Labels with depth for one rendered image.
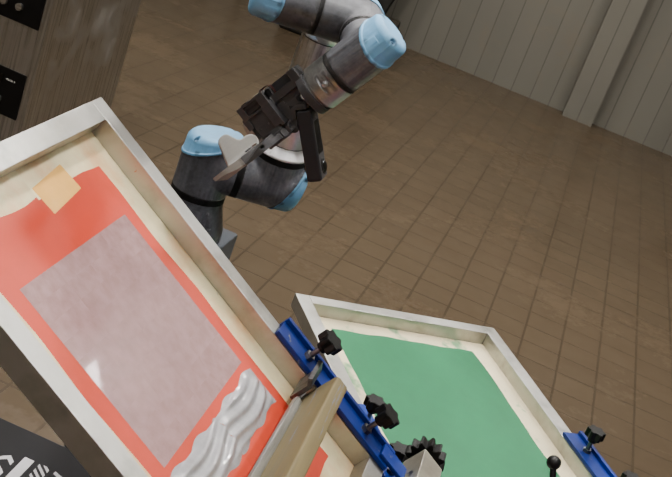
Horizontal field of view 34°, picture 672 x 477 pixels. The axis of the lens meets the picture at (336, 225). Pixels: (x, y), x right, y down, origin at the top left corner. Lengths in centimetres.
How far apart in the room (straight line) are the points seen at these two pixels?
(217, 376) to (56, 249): 32
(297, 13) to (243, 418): 63
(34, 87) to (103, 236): 325
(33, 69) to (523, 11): 702
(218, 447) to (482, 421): 112
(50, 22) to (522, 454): 299
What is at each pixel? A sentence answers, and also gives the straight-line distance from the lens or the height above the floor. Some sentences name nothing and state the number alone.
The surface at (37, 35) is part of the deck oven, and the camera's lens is 484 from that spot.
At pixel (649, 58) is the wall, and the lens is 1112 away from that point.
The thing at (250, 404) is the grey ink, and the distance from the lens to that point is 172.
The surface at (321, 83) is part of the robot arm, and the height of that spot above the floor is 173.
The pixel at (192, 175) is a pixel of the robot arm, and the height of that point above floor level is 134.
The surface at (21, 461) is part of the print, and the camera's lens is 199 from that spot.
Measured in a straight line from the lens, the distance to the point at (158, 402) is 156.
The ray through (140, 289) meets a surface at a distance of 167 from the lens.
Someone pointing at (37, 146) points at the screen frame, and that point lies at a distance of 163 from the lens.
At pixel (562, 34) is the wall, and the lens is 1112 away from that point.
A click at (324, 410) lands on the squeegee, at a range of 168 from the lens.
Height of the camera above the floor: 214
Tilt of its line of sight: 21 degrees down
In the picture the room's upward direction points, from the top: 21 degrees clockwise
